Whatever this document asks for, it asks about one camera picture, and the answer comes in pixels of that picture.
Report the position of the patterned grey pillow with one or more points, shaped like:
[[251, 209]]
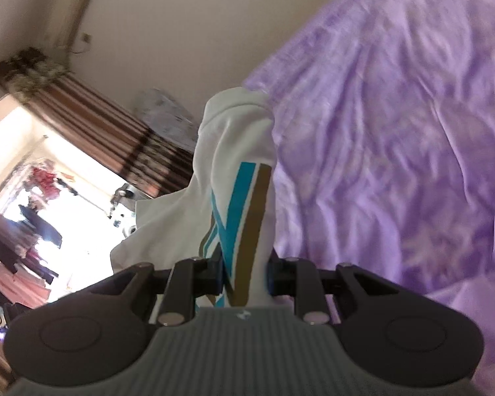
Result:
[[167, 117]]

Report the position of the brown striped curtain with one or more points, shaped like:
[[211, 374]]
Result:
[[95, 128]]

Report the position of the purple bed sheet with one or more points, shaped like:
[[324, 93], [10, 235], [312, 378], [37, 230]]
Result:
[[387, 132]]

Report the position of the white washing machine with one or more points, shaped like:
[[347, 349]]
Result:
[[126, 210]]

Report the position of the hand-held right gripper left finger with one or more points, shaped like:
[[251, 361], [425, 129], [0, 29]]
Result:
[[208, 276]]

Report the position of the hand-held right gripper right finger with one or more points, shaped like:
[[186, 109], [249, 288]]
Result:
[[277, 275]]

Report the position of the white printed t-shirt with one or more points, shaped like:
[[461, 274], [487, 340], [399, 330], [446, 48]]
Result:
[[231, 181]]

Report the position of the white air conditioner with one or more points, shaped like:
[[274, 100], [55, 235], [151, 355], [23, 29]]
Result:
[[68, 8]]

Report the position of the hanging clothes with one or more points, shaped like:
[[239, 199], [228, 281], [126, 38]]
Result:
[[22, 231]]

